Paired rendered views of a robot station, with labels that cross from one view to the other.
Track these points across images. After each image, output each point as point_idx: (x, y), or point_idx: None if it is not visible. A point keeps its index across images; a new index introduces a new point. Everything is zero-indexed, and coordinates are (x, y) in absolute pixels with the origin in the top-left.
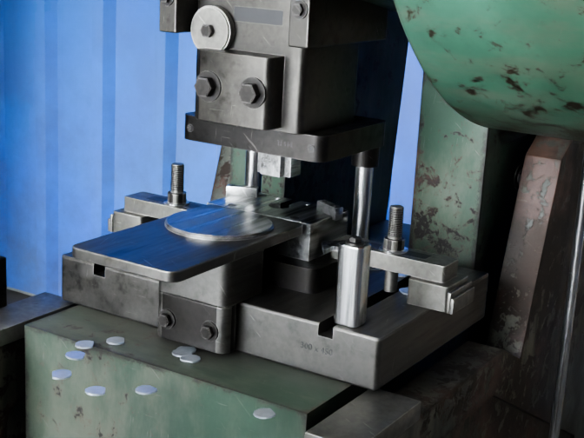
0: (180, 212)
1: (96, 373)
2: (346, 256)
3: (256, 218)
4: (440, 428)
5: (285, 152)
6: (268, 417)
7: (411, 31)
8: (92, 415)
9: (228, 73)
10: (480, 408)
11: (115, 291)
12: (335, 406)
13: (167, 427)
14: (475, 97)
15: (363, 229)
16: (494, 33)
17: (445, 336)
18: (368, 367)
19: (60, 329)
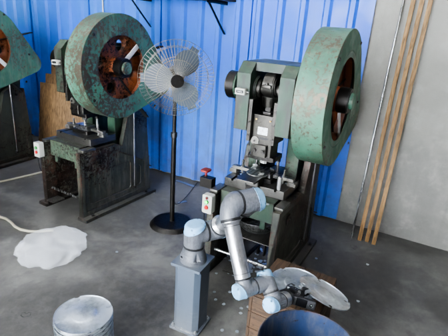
0: (248, 170)
1: None
2: (279, 179)
3: (261, 171)
4: (292, 206)
5: (267, 161)
6: (268, 205)
7: (294, 151)
8: None
9: (258, 148)
10: (297, 203)
11: (235, 183)
12: (277, 203)
13: None
14: (302, 159)
15: (277, 172)
16: (306, 153)
17: (292, 191)
18: (282, 197)
19: (227, 190)
